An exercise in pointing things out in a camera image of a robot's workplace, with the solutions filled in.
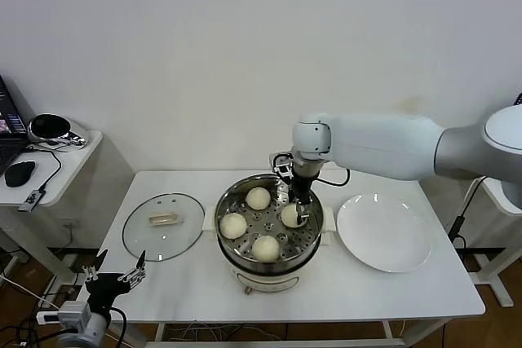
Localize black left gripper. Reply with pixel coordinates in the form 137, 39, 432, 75
81, 249, 148, 315

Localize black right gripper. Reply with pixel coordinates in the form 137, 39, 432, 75
285, 178, 314, 227

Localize white steamed baozi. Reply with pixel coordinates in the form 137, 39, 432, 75
281, 204, 309, 229
251, 235, 281, 262
219, 213, 248, 240
246, 187, 272, 210

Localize glass lid with cream handle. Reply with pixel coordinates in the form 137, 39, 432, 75
122, 192, 206, 262

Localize stainless perforated steamer basket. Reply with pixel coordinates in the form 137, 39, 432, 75
202, 174, 338, 274

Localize white round plate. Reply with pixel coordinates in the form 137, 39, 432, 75
336, 194, 432, 275

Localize white side table with mouse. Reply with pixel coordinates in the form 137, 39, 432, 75
0, 130, 135, 288

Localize black computer mouse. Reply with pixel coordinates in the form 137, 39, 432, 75
4, 161, 37, 188

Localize shiny chrome shell object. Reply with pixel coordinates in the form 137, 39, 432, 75
26, 113, 90, 153

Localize black laptop beside mouse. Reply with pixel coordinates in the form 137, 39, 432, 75
0, 74, 32, 176

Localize white side table with label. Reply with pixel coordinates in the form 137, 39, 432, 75
468, 176, 522, 309

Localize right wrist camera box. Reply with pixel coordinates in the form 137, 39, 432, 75
269, 152, 295, 178

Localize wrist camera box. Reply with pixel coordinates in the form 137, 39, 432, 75
35, 301, 91, 327
269, 152, 295, 178

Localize black pot power cord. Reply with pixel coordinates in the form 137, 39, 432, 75
272, 165, 312, 188

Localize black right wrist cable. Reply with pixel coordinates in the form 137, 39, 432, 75
312, 168, 352, 187

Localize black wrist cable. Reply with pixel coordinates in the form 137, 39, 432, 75
108, 306, 128, 348
312, 168, 352, 187

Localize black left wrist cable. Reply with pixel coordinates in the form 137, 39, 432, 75
108, 306, 128, 348

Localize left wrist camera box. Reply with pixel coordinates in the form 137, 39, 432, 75
35, 301, 91, 327

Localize white main table frame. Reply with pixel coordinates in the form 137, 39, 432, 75
113, 319, 453, 348

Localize tangled cables under table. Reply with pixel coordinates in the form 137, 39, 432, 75
166, 322, 286, 343

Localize white floor cable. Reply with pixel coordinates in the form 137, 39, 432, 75
0, 274, 73, 316

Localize thin black dongle cable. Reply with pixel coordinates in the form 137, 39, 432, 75
26, 146, 63, 194

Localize black cable with adapter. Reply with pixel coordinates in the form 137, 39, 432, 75
448, 176, 486, 250

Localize white laptop cable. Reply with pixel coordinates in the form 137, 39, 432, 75
458, 176, 489, 218

